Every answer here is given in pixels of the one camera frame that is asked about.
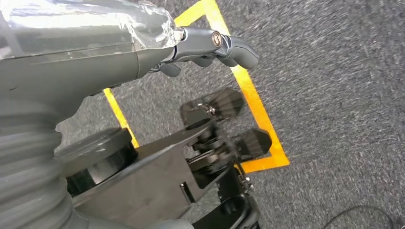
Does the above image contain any black ribbed foot pad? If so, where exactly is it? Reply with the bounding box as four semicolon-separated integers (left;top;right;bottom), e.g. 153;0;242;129
235;128;273;160
180;88;246;125

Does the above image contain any yellow floor tape outline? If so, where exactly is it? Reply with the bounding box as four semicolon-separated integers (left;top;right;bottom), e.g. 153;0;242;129
103;0;290;174

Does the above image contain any black robot foot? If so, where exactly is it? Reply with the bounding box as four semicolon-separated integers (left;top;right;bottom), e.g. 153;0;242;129
193;167;262;229

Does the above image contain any dark grey carpet mat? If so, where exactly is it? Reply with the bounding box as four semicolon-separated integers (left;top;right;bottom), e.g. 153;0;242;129
0;0;405;229

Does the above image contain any black floor cable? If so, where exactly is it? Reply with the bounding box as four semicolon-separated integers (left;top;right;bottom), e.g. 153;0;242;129
321;205;405;229

